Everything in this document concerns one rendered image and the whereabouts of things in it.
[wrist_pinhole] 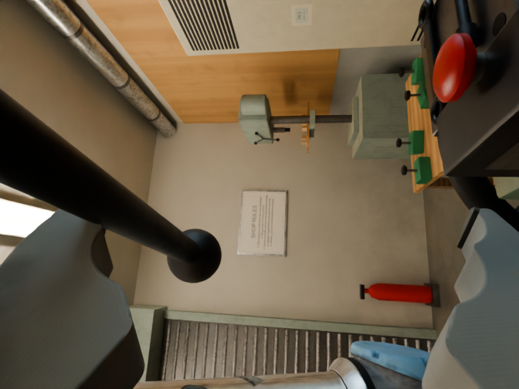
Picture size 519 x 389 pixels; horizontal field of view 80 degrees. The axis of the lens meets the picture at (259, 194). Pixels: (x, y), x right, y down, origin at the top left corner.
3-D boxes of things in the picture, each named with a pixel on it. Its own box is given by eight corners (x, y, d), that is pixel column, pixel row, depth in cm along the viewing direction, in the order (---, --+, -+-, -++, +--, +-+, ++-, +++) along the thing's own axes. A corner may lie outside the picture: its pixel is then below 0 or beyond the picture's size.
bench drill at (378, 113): (438, 106, 259) (250, 110, 282) (479, 59, 199) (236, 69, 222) (442, 161, 249) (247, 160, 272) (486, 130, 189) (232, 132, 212)
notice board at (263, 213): (287, 190, 307) (242, 189, 314) (287, 190, 306) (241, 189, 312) (286, 256, 292) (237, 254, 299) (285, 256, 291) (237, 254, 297)
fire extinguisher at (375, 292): (429, 282, 270) (357, 279, 279) (439, 283, 252) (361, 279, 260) (431, 305, 266) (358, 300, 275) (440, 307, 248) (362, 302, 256)
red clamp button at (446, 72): (446, 65, 16) (425, 65, 17) (476, 16, 14) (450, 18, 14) (454, 114, 15) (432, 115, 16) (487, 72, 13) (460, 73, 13)
